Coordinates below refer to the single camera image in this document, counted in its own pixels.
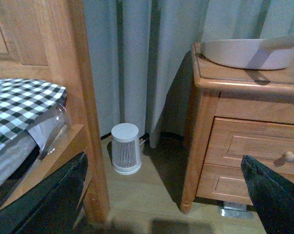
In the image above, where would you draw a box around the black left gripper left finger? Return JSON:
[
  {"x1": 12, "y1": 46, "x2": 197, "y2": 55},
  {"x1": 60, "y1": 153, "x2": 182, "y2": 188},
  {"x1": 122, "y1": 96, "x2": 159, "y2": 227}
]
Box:
[{"x1": 0, "y1": 152, "x2": 88, "y2": 234}]

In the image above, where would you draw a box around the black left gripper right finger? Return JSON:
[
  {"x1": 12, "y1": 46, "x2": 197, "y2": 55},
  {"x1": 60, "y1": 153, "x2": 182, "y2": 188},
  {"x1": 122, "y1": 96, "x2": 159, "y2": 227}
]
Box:
[{"x1": 240, "y1": 155, "x2": 294, "y2": 234}]

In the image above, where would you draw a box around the metal floor bracket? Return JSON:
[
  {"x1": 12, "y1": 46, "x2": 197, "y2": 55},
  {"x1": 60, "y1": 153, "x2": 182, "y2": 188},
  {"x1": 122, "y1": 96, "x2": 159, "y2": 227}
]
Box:
[{"x1": 219, "y1": 201, "x2": 254, "y2": 219}]

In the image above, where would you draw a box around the wooden nightstand with drawers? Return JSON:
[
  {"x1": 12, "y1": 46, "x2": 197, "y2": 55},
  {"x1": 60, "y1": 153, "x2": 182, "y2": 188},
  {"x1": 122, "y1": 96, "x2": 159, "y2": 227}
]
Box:
[{"x1": 180, "y1": 42, "x2": 294, "y2": 214}]

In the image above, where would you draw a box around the black white checkered bedsheet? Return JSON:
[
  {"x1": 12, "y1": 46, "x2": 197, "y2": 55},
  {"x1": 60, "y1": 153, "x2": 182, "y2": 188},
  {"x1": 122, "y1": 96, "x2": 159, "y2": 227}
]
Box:
[{"x1": 0, "y1": 78, "x2": 67, "y2": 151}]

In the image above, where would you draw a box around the beige plastic dustpan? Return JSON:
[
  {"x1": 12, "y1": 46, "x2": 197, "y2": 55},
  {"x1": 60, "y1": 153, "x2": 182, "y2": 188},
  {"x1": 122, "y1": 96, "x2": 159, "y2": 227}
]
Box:
[{"x1": 200, "y1": 34, "x2": 294, "y2": 70}]

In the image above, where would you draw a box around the round wooden drawer knob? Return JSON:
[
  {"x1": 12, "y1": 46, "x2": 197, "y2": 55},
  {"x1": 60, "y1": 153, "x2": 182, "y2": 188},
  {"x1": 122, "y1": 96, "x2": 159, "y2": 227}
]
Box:
[{"x1": 274, "y1": 151, "x2": 294, "y2": 167}]

